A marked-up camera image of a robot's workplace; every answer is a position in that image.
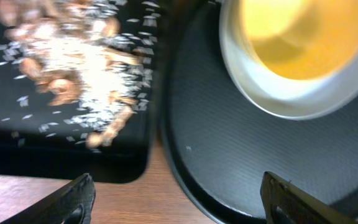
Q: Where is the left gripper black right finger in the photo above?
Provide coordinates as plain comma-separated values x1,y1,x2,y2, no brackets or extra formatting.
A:
260,172,358,224

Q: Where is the food scraps peanut shells rice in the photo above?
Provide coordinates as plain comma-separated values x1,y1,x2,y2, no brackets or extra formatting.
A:
0,1,160,149

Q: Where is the pale green plate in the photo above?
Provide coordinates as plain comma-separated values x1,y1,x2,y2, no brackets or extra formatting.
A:
219,1,358,120

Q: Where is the yellow bowl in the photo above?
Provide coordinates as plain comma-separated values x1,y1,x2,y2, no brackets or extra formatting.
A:
239,0,358,80

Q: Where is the black rectangular tray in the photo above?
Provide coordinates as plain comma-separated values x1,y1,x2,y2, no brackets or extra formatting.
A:
0,1,165,183

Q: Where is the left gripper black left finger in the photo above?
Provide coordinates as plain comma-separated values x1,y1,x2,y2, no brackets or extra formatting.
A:
1,174,96,224

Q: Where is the round black serving tray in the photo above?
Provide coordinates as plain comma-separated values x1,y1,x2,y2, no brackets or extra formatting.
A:
161,1,358,223

